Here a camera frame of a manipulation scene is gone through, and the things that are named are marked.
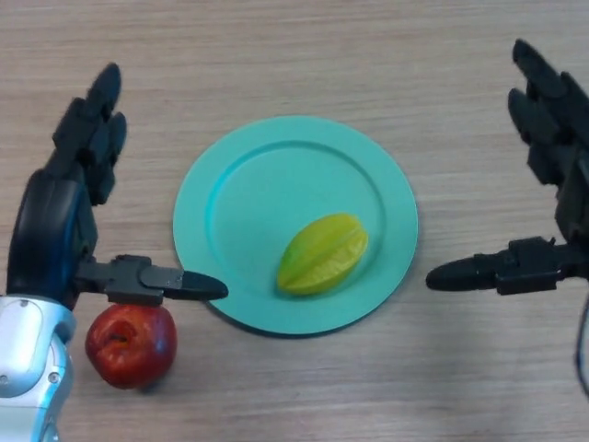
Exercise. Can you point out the teal round plate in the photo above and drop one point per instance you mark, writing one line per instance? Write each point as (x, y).
(248, 207)

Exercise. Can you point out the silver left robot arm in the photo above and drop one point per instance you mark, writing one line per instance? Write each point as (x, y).
(27, 359)

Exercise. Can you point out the red apple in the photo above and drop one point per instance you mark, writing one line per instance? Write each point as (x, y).
(133, 354)

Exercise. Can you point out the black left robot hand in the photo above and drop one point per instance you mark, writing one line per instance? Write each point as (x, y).
(50, 230)

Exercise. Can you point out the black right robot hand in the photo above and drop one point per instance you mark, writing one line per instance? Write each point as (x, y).
(575, 184)

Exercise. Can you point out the yellow starfruit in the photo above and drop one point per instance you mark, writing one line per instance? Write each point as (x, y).
(322, 258)

